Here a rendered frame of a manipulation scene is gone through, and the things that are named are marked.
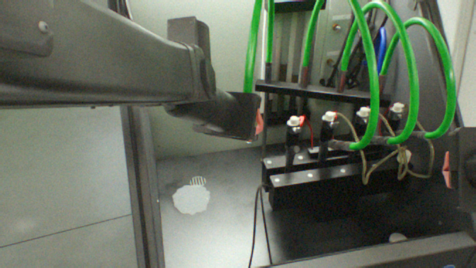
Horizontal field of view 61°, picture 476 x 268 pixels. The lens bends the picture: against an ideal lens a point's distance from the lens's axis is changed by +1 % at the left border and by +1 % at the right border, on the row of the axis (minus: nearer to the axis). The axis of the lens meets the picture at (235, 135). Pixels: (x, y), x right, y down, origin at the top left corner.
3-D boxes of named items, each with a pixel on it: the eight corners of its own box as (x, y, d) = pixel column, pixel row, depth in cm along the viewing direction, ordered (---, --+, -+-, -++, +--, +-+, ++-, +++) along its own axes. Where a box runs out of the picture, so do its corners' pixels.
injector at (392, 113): (378, 188, 98) (399, 118, 86) (368, 175, 102) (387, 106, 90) (389, 187, 99) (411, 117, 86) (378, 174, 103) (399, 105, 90)
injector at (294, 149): (285, 203, 94) (292, 133, 82) (278, 189, 98) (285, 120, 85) (296, 202, 95) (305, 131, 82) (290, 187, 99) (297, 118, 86)
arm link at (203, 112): (156, 119, 49) (195, 110, 46) (156, 67, 50) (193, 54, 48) (190, 129, 55) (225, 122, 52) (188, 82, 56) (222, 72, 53)
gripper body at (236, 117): (206, 92, 62) (177, 79, 56) (263, 96, 57) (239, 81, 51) (198, 132, 62) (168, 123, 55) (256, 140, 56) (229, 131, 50)
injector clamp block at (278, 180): (270, 231, 97) (274, 186, 88) (260, 201, 105) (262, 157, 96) (398, 209, 103) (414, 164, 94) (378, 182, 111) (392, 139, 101)
